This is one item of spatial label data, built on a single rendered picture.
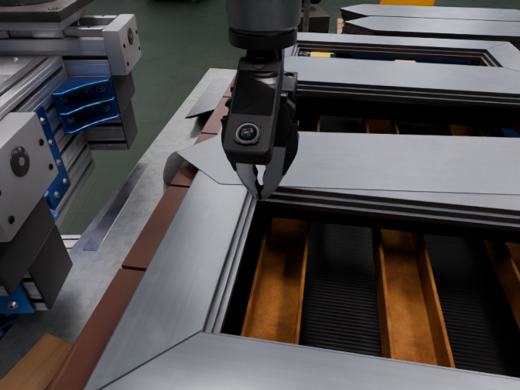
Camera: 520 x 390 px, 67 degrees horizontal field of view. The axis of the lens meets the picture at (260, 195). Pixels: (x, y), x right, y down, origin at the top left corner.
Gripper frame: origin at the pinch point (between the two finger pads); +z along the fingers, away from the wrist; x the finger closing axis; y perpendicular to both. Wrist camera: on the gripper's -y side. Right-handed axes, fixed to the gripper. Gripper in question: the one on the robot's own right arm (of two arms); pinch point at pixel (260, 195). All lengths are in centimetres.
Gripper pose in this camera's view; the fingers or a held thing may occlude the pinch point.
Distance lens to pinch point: 50.6
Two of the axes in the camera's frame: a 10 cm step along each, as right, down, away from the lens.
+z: 0.0, 8.0, 6.1
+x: -9.9, -1.0, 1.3
